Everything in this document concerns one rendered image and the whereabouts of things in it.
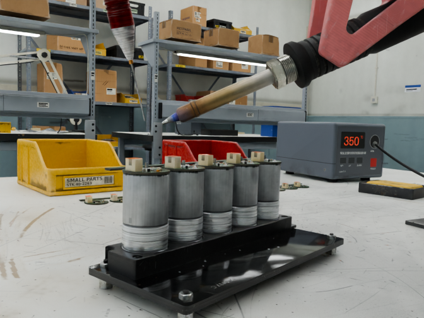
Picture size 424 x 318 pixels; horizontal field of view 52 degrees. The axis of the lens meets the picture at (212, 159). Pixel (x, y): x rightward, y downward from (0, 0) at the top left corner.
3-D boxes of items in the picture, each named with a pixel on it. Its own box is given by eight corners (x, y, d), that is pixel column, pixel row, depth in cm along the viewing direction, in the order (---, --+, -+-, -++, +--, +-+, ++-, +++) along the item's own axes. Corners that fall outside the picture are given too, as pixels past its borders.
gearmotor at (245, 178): (263, 235, 30) (266, 161, 30) (241, 241, 28) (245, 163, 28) (235, 229, 32) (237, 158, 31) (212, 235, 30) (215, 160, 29)
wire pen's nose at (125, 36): (113, 62, 20) (105, 29, 20) (130, 57, 21) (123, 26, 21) (130, 61, 20) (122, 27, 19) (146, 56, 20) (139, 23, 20)
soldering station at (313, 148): (383, 181, 74) (387, 124, 73) (332, 183, 68) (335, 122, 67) (321, 171, 87) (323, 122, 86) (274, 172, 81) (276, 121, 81)
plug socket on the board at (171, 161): (184, 168, 25) (184, 156, 25) (173, 168, 24) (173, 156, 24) (174, 166, 25) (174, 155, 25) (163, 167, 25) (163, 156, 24)
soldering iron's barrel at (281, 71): (184, 130, 22) (301, 79, 22) (171, 101, 21) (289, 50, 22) (183, 130, 23) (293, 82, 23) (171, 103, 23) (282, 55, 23)
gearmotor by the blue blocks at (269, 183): (284, 228, 32) (287, 159, 32) (265, 235, 30) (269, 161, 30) (257, 223, 34) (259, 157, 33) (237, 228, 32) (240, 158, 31)
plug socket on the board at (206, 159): (216, 165, 27) (216, 154, 27) (206, 166, 26) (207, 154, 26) (206, 164, 27) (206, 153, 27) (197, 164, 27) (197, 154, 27)
